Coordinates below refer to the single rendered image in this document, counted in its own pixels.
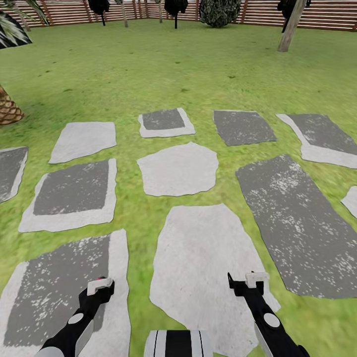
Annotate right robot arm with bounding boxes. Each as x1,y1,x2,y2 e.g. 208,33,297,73
228,272,310,357

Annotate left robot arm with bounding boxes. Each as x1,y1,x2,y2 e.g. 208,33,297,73
33,277,115,357

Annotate robot trunk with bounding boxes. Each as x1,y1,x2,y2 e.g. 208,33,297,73
144,330,214,357

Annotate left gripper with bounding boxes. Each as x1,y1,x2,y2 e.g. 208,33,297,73
79,281,115,308

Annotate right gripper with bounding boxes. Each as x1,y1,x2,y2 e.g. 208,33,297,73
228,272,264,306

